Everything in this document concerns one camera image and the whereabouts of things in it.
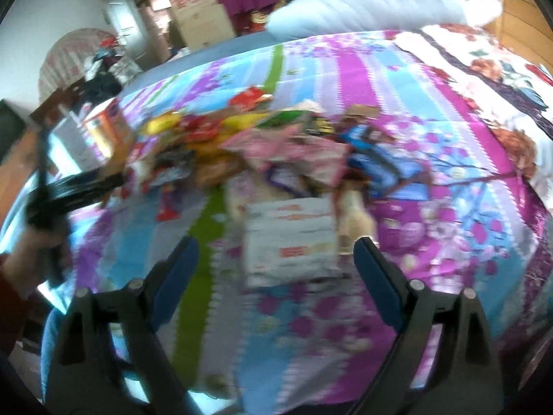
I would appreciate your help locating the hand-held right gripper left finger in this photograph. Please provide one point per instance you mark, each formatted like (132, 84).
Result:
(177, 276)

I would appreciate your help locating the pile of clothes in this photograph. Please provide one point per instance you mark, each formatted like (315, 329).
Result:
(106, 69)

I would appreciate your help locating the white packet with orange cartoon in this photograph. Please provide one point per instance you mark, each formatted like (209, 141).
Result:
(289, 242)

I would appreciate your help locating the pile of snack packets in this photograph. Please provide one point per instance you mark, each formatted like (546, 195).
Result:
(276, 155)

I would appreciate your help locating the floral striped bed sheet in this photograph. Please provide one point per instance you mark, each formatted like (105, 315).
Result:
(432, 233)

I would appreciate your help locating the person's left hand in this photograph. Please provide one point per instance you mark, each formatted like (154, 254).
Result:
(30, 259)

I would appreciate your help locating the orange box with brown label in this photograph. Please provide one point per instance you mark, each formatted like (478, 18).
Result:
(108, 129)

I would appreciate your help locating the wooden headboard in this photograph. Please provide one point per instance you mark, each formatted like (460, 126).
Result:
(527, 13)

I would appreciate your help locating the light blue pillow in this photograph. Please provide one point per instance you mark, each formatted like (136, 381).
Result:
(380, 0)

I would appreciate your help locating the striped curtain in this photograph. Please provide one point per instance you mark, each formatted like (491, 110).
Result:
(69, 60)

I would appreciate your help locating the room door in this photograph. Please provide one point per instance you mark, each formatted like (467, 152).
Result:
(121, 17)

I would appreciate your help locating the white floral quilt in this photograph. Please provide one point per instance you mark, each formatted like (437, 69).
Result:
(488, 78)

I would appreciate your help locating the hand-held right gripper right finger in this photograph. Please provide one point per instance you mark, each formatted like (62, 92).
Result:
(376, 281)

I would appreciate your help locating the plain printed cardboard box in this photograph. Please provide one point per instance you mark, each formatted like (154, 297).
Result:
(205, 28)

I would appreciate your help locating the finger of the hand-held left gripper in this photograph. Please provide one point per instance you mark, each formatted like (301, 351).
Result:
(95, 180)
(88, 195)

